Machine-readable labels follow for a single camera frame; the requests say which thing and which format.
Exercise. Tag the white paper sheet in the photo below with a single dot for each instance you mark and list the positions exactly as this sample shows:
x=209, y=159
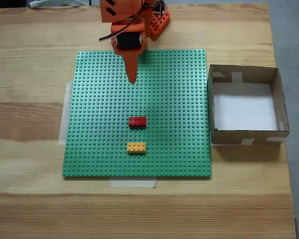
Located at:
x=244, y=109

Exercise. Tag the open cardboard box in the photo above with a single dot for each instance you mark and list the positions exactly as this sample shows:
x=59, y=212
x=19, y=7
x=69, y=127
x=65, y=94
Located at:
x=282, y=99

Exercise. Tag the masking tape strip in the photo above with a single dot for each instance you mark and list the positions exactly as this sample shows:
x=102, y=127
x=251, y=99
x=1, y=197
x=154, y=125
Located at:
x=132, y=183
x=63, y=119

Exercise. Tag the green lego baseplate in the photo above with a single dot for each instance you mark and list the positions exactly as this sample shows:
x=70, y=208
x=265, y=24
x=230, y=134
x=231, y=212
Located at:
x=102, y=124

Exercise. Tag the red lego block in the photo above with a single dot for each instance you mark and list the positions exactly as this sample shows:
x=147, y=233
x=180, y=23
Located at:
x=137, y=121

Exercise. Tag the white curved object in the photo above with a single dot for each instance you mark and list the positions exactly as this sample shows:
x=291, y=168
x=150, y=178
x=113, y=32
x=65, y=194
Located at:
x=40, y=3

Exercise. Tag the yellow lego block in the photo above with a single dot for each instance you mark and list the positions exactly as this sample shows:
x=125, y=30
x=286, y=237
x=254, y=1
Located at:
x=136, y=147

